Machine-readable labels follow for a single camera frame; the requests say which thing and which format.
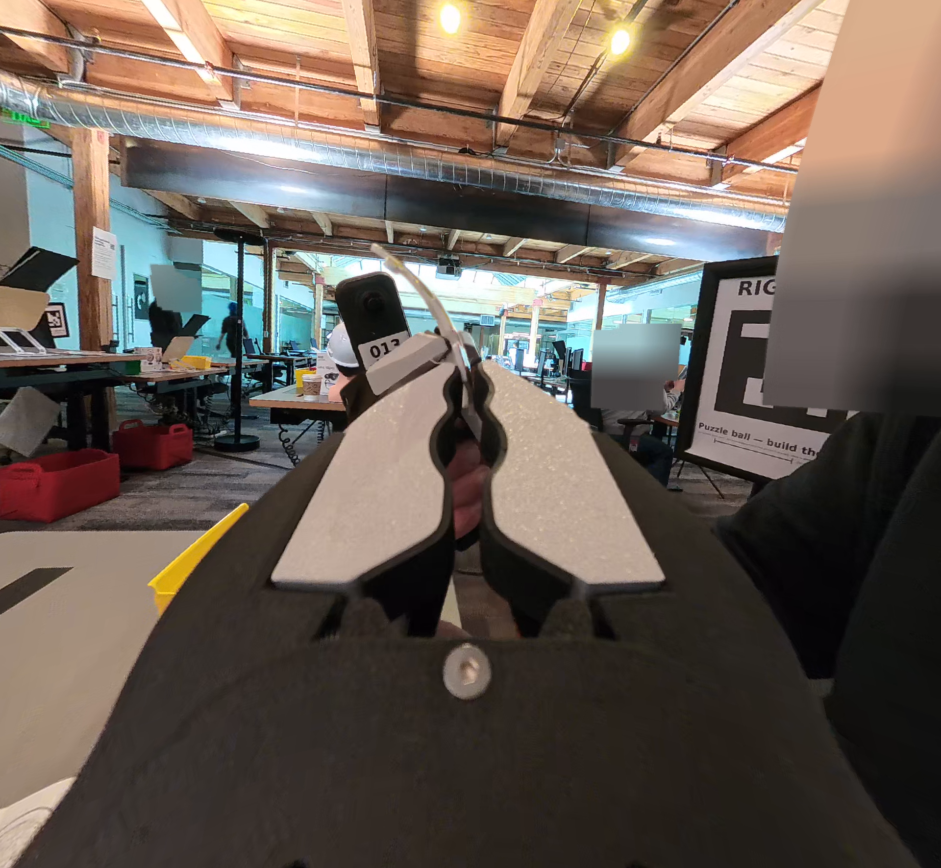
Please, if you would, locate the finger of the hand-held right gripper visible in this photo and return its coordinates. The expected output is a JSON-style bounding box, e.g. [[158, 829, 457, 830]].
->
[[365, 334, 461, 397]]

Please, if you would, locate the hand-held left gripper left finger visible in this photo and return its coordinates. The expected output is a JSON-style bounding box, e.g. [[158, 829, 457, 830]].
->
[[270, 364, 471, 637]]

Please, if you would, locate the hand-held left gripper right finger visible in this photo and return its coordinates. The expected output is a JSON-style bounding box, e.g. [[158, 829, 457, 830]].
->
[[474, 360, 667, 637]]

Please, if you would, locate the white curved puzzle ball section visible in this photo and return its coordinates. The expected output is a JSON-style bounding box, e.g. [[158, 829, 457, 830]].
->
[[370, 242, 482, 443]]

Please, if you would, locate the person's right hand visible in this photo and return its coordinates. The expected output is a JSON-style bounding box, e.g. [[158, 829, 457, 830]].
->
[[450, 442, 488, 542]]

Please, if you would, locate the black floor pole stand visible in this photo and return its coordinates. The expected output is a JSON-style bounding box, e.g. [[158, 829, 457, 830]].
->
[[213, 227, 267, 452]]

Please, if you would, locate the yellow plastic bin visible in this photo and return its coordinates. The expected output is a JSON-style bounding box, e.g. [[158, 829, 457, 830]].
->
[[149, 503, 249, 615]]

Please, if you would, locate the large framed marker sign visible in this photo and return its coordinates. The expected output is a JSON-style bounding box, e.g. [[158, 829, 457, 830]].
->
[[675, 256, 857, 484]]

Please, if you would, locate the red fabric bin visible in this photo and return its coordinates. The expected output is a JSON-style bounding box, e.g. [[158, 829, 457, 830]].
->
[[112, 418, 194, 472], [0, 449, 122, 524]]

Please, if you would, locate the silver ventilation duct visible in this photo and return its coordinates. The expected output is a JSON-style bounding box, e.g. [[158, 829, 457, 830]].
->
[[0, 71, 791, 231]]

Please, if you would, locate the wooden post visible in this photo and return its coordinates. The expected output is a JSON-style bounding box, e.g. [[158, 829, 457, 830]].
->
[[71, 127, 119, 452]]

